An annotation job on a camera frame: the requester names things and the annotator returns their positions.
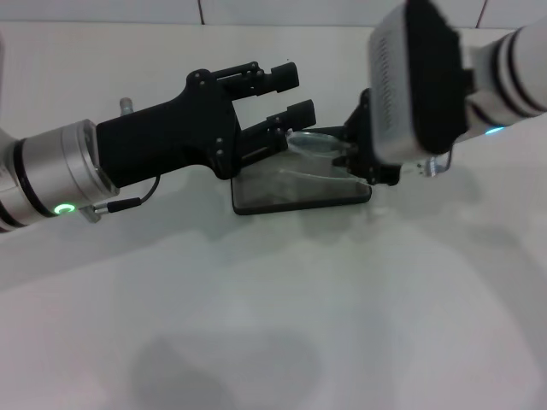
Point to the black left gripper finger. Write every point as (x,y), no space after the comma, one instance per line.
(284,77)

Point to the clear white glasses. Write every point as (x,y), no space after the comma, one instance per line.
(312,143)

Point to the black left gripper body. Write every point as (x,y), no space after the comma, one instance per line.
(171,136)

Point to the silver connector plug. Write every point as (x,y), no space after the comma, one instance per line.
(436,165)
(126,107)

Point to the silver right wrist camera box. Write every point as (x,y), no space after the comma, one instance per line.
(393,85)

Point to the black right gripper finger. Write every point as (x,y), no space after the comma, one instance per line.
(346,161)
(301,115)
(359,119)

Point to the black glasses case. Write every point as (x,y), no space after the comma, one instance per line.
(265,197)

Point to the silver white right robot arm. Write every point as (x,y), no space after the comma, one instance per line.
(513,77)

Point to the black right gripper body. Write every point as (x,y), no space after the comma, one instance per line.
(380,173)

